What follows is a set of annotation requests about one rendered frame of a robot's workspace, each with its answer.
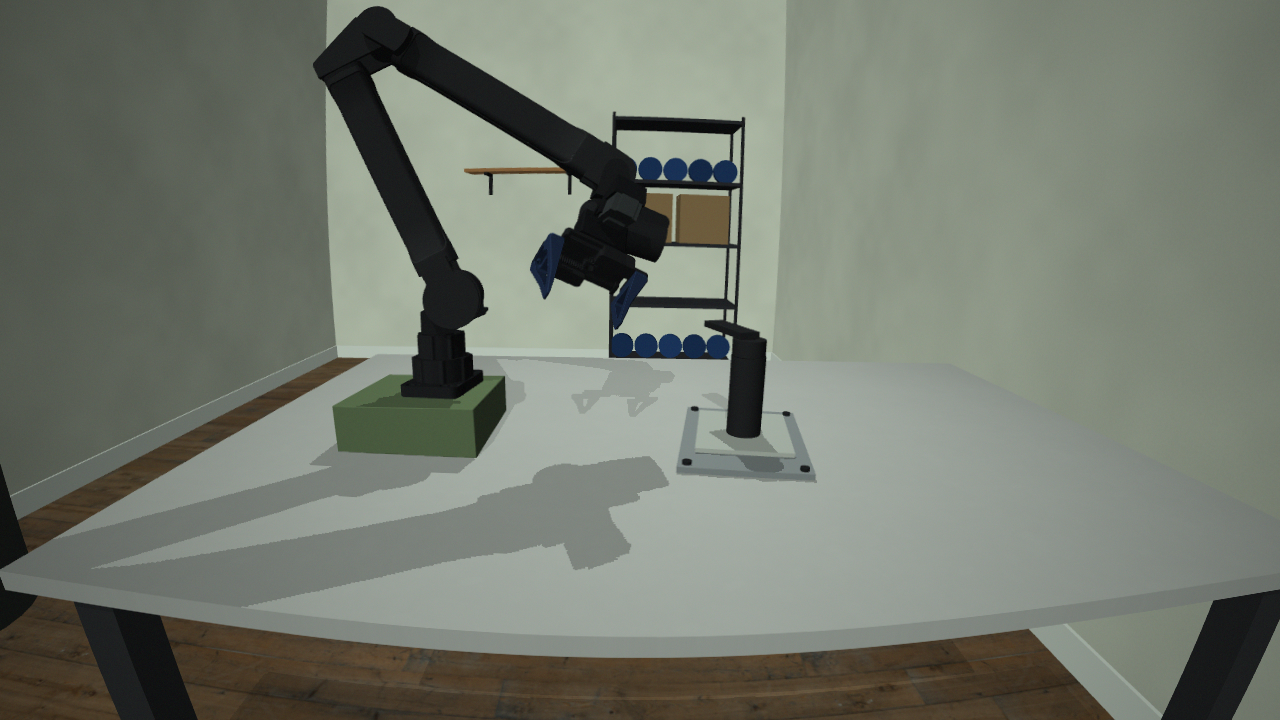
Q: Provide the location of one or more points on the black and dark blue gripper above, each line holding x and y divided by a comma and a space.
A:
570, 259

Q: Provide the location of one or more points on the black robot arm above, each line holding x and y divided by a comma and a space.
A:
452, 298

